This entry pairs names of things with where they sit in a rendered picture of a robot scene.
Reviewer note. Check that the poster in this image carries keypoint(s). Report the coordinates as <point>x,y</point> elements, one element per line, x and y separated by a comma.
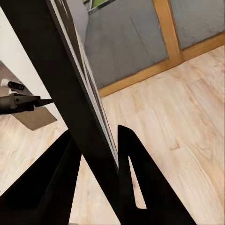
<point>49,36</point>

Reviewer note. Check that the cabinet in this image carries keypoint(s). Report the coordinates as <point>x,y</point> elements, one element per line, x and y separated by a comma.
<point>36,119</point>

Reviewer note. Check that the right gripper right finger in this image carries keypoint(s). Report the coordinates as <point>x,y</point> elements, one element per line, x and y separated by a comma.
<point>163,205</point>

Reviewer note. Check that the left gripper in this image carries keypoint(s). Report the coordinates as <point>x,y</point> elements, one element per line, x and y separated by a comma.
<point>17,103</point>

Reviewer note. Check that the door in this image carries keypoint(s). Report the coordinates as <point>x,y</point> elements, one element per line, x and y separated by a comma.
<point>127,41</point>

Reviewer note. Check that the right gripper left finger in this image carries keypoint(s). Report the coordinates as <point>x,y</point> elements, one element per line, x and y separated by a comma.
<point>44,194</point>

